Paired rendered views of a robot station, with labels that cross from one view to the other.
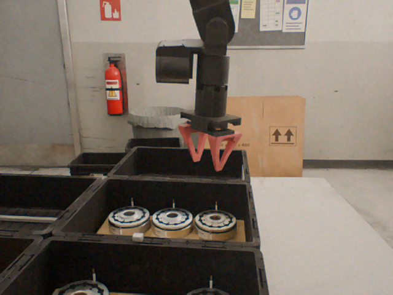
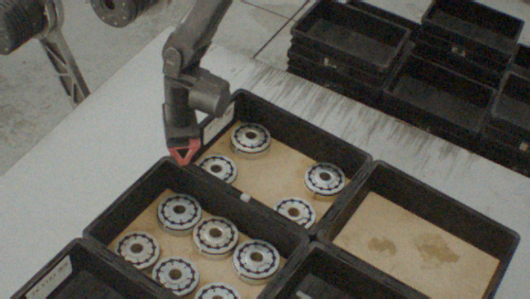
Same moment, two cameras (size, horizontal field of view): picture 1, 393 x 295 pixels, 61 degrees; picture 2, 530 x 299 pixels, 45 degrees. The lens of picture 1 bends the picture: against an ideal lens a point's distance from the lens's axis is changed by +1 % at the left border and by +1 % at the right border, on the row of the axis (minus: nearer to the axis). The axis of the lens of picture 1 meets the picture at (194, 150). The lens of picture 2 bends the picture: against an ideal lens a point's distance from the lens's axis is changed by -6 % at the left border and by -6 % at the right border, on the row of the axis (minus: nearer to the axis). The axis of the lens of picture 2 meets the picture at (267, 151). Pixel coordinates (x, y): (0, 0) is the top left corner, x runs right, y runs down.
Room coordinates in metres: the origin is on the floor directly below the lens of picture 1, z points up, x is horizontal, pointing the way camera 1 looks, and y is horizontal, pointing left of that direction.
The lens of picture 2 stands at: (1.40, 0.49, 2.08)
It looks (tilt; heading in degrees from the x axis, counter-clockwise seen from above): 46 degrees down; 202
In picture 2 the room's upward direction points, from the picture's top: 8 degrees clockwise
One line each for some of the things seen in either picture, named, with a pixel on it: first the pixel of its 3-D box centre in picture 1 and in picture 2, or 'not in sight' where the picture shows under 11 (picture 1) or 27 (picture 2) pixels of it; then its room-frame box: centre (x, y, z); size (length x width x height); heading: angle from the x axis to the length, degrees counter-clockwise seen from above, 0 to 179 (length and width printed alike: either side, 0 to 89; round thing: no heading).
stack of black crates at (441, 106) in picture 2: not in sight; (431, 121); (-0.66, 0.34, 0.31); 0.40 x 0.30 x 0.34; 89
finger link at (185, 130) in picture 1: (202, 139); (182, 143); (0.61, -0.02, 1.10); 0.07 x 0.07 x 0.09; 40
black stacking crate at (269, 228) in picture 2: (167, 228); (194, 254); (0.69, 0.06, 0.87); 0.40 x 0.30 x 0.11; 84
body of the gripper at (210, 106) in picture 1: (210, 104); (179, 111); (0.60, -0.03, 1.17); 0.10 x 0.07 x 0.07; 40
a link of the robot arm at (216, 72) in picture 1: (209, 69); (181, 88); (0.60, -0.03, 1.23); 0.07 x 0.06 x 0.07; 90
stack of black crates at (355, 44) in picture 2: not in sight; (343, 73); (-0.66, -0.06, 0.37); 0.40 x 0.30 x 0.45; 89
